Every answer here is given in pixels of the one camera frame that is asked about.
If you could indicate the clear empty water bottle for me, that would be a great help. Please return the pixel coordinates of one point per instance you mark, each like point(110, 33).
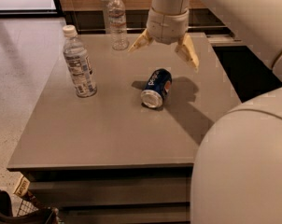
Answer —
point(117, 24)

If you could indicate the tan snack package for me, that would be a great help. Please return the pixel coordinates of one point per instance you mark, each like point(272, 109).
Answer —
point(22, 186)

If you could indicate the black wire basket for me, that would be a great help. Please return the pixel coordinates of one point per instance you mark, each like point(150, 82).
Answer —
point(27, 213)

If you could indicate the labelled water bottle white cap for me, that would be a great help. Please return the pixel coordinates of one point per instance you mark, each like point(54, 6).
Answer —
point(78, 63)

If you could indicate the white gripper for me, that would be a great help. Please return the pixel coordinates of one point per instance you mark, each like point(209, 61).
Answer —
point(167, 27)

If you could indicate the blue pepsi can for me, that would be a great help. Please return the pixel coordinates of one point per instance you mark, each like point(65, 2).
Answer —
point(157, 88)

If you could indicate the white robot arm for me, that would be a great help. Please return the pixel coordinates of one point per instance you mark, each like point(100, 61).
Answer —
point(237, 172)

